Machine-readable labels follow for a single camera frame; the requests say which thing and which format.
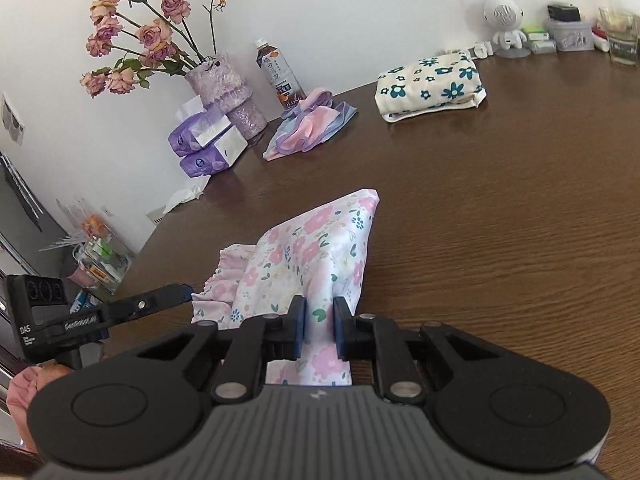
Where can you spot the dried rose bouquet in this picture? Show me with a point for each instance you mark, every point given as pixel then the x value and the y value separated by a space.
pixel 150 35

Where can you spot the paper sheet on wall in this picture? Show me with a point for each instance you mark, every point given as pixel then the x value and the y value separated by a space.
pixel 12 120

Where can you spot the wall outlet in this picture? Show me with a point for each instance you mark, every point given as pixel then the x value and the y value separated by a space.
pixel 107 211

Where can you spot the clear plastic bag orange print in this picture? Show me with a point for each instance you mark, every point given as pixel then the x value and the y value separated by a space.
pixel 82 217

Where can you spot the white tube with red cap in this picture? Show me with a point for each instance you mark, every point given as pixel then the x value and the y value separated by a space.
pixel 601 40

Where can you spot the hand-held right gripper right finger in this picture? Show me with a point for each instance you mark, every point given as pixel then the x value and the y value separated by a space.
pixel 340 331

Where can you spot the plastic tea bottle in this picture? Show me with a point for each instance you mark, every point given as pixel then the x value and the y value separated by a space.
pixel 280 72

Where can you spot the purple tissue pack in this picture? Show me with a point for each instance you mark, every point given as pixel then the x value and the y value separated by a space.
pixel 192 132
pixel 210 160

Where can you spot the small green white box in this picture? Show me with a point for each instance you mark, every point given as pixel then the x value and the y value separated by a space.
pixel 542 47
pixel 536 34

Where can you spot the grey refrigerator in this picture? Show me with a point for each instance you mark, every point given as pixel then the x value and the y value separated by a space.
pixel 25 220

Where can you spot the pale purple textured vase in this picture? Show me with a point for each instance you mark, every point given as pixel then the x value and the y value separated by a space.
pixel 232 92

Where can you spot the crumpled white paper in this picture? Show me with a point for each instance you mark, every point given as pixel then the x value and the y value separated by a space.
pixel 182 197

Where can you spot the white plastic box with items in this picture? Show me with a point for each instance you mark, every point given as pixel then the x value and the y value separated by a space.
pixel 570 37

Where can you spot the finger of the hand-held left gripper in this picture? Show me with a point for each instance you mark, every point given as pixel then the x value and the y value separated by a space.
pixel 145 302

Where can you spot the small white plastic piece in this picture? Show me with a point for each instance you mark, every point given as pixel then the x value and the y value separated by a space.
pixel 482 50

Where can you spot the clear glass cup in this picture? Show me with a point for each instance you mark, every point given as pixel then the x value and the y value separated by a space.
pixel 620 40

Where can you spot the black charger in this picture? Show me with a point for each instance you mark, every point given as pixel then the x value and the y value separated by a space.
pixel 564 12

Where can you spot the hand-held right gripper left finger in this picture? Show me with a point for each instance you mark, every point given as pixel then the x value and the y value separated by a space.
pixel 299 327

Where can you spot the blue white carton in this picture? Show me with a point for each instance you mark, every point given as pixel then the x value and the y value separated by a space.
pixel 84 301

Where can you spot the white robot-shaped speaker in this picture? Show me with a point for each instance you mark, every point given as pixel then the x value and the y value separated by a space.
pixel 505 17

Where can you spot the pink cup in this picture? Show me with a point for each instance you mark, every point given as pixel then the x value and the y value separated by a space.
pixel 76 276

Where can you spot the folded cream teal-flower cloth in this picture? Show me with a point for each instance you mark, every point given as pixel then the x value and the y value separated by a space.
pixel 430 85

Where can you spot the pastel pink purple cloth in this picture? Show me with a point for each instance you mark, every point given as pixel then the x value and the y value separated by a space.
pixel 310 125

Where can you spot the pink floral dress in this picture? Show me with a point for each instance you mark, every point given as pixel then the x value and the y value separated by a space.
pixel 320 250

